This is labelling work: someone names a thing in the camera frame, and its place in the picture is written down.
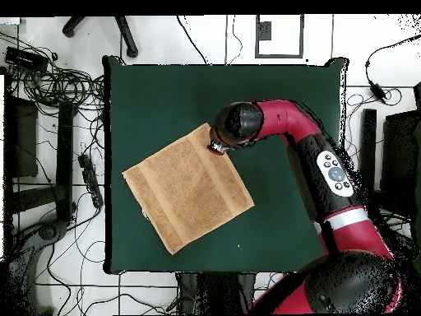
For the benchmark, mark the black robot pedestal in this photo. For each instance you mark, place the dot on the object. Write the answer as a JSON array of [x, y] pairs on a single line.
[[213, 293]]

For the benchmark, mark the black round device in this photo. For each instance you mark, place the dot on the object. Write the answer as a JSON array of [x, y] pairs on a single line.
[[49, 232]]

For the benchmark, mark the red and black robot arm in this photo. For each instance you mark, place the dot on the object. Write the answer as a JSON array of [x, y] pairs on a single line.
[[289, 118]]

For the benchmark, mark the orange terry towel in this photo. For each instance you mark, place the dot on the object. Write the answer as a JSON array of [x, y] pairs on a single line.
[[187, 187]]

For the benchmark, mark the dark green table cloth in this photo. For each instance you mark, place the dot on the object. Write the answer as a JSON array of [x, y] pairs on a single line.
[[164, 92]]

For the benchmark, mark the dark grey floor plate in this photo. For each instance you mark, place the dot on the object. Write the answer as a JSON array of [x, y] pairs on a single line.
[[264, 31]]

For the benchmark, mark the grey floor frame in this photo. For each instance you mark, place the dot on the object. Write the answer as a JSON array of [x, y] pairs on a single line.
[[301, 36]]

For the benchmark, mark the black power adapter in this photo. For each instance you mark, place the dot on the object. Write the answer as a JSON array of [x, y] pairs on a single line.
[[377, 90]]

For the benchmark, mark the black metal frame stand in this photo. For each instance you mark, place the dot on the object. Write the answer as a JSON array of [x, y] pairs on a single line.
[[368, 131], [64, 148]]

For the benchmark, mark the black power strip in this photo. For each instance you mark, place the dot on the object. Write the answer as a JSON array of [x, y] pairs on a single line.
[[90, 179]]

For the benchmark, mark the black box device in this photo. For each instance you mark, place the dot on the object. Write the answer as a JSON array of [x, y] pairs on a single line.
[[26, 59]]

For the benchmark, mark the black tripod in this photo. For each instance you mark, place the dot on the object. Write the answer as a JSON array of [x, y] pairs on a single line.
[[128, 39]]

